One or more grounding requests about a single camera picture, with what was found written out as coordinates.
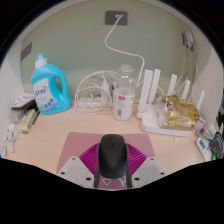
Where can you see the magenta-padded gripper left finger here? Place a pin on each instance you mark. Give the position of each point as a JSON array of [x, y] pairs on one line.
[[75, 171]]

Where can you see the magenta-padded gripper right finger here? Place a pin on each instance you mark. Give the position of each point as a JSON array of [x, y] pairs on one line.
[[148, 171]]

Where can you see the black computer mouse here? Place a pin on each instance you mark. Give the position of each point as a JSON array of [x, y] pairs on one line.
[[112, 156]]

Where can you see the pink mouse pad with drawing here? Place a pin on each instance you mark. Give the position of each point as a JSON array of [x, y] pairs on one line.
[[76, 143]]

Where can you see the white router with antennas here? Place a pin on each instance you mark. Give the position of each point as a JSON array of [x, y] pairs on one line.
[[151, 125]]

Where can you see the gold foil bag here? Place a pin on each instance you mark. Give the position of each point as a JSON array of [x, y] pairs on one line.
[[181, 113]]

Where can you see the beige tube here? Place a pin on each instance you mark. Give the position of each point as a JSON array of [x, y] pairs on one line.
[[27, 120]]

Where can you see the white power strip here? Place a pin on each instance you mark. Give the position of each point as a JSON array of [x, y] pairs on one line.
[[91, 103]]

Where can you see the clear plastic bottle white label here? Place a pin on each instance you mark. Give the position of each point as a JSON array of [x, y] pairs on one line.
[[124, 103]]

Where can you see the blue detergent bottle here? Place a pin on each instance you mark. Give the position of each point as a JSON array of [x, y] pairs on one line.
[[45, 93]]

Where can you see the grey wall plate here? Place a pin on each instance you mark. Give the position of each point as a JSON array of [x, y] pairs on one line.
[[26, 51]]

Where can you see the white wall charger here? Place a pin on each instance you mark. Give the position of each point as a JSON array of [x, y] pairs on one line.
[[189, 39]]

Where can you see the dark grey wall socket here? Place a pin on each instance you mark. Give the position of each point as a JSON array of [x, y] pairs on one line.
[[111, 18]]

